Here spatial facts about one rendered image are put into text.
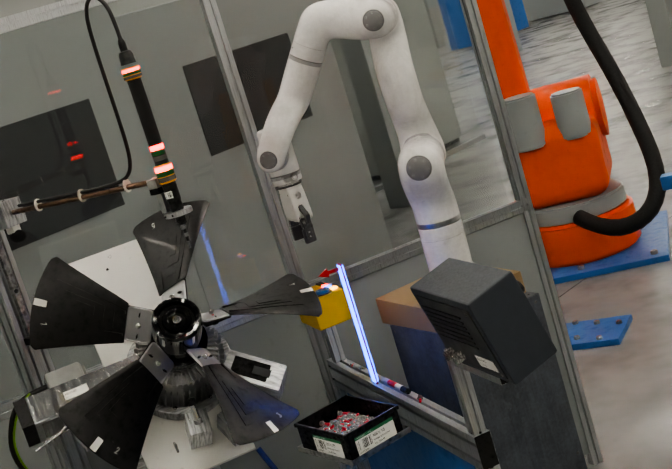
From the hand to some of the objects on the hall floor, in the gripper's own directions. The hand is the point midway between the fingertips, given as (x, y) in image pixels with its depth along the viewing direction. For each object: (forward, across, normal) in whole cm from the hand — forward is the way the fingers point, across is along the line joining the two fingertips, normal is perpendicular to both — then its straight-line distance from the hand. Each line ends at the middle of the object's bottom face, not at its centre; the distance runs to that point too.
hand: (304, 237), depth 309 cm
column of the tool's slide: (+124, -34, -76) cm, 150 cm away
